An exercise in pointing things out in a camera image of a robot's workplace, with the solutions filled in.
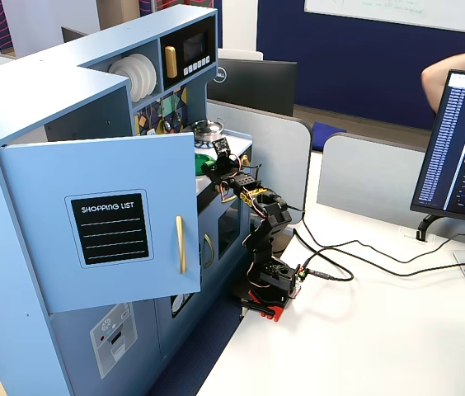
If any grey rounded desk divider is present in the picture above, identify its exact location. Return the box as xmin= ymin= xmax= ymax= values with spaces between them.
xmin=316 ymin=132 xmax=428 ymax=229
xmin=206 ymin=99 xmax=313 ymax=225

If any black toy microwave door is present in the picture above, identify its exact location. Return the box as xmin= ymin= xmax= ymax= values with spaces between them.
xmin=159 ymin=18 xmax=216 ymax=92

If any whiteboard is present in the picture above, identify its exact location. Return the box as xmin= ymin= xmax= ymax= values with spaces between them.
xmin=303 ymin=0 xmax=465 ymax=37

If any black cable to monitor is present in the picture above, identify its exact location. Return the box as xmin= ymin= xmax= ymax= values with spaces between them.
xmin=289 ymin=205 xmax=465 ymax=278

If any red and black clamp base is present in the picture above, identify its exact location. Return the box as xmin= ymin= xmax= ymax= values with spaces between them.
xmin=228 ymin=284 xmax=296 ymax=323

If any white panel behind monitor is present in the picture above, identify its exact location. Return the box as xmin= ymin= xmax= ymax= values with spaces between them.
xmin=217 ymin=48 xmax=265 ymax=62

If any steel toy pot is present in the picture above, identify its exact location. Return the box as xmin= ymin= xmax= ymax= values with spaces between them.
xmin=181 ymin=118 xmax=226 ymax=144

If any gold cabinet handle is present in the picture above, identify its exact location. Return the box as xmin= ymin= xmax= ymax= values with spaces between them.
xmin=203 ymin=233 xmax=216 ymax=269

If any white plates stack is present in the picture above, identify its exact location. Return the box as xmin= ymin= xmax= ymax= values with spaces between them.
xmin=128 ymin=53 xmax=158 ymax=102

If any blue toy kitchen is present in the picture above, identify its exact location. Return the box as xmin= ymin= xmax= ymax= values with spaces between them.
xmin=0 ymin=6 xmax=254 ymax=396

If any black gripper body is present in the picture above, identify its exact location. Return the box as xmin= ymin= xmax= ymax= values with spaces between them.
xmin=212 ymin=155 xmax=245 ymax=185

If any white desk cable port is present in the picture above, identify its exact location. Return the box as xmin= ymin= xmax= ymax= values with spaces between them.
xmin=402 ymin=226 xmax=436 ymax=244

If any long gold door handle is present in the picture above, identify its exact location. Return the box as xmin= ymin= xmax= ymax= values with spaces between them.
xmin=175 ymin=214 xmax=187 ymax=276

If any lit computer monitor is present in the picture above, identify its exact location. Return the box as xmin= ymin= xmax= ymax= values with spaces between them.
xmin=409 ymin=68 xmax=465 ymax=229

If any gold microwave handle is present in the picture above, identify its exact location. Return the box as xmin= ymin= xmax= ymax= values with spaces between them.
xmin=164 ymin=45 xmax=178 ymax=79

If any blue chair seat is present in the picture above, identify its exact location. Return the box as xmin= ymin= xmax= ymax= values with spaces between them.
xmin=311 ymin=120 xmax=348 ymax=152

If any black looped cable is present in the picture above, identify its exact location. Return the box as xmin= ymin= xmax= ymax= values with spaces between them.
xmin=303 ymin=247 xmax=465 ymax=283

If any green lid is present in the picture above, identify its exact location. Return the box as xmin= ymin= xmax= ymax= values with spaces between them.
xmin=194 ymin=151 xmax=217 ymax=177

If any blue shopping list door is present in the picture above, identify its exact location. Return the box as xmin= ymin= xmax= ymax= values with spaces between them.
xmin=0 ymin=131 xmax=203 ymax=314

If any black Dell monitor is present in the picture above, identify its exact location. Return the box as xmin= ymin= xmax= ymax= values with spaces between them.
xmin=206 ymin=57 xmax=298 ymax=118

